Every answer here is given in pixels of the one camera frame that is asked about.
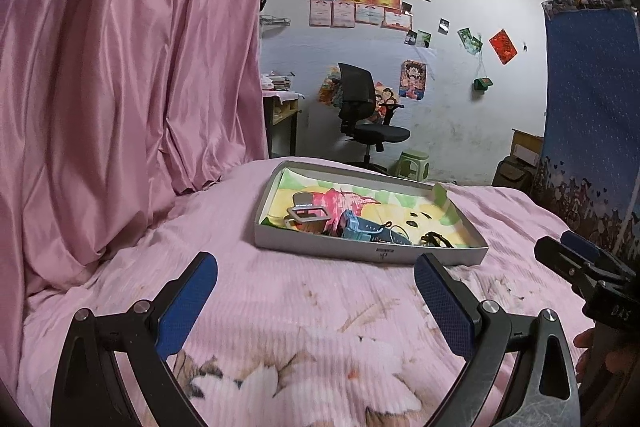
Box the colourful printed paper liner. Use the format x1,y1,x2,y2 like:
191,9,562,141
261,167,475,249

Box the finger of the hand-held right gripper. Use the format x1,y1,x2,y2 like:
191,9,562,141
560,230,637,284
533,237,609,304

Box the green plastic stool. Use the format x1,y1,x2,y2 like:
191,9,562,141
398,149,431,180

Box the blue printed blanket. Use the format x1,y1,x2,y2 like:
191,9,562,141
530,0,640,259

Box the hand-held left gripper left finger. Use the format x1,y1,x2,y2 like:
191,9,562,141
50,251,220,427

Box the green wall photos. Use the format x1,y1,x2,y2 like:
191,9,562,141
457,27,484,56

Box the colourful figure poster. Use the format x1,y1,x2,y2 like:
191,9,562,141
317,65,401,126

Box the blue wrist watch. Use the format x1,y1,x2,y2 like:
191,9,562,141
332,209,414,247

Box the grey cardboard box tray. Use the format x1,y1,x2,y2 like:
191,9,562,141
254,159,490,267

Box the black office chair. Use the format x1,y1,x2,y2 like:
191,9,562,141
337,62,412,174

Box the pink bed sheet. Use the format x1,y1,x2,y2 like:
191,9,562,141
15,155,603,427

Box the pink curtain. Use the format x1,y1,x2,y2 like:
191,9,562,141
0,0,271,304

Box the pair of small wall photos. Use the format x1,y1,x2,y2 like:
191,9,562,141
404,29,432,49

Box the red wall card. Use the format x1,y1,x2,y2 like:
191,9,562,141
488,29,519,66

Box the person's right hand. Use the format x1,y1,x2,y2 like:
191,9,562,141
574,328,632,388

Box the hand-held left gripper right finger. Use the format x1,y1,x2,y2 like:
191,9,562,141
413,252,582,427

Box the wooden desk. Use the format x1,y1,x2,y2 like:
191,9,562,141
262,89,304,158

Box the gold ring bracelet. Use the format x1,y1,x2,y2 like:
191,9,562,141
418,231,454,250

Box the cardboard box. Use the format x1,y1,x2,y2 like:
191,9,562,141
510,129,546,166

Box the grey wrist watch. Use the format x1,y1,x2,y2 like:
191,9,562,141
283,190,334,236

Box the stack of books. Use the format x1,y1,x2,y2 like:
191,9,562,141
259,71,296,92

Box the cartoon wall poster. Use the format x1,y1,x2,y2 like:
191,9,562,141
398,59,428,100

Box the dark bag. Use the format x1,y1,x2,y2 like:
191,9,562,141
492,157,534,193

